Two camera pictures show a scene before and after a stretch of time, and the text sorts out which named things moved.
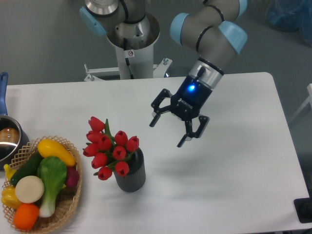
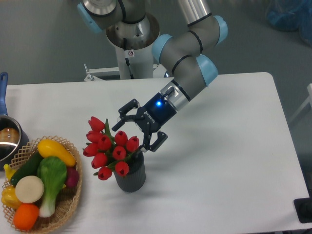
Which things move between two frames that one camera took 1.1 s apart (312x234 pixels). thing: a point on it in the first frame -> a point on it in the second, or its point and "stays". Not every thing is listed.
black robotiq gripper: x=185 y=105 -> x=157 y=111
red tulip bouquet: x=110 y=153 stays
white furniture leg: x=309 y=99 stays
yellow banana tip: x=9 y=171 stays
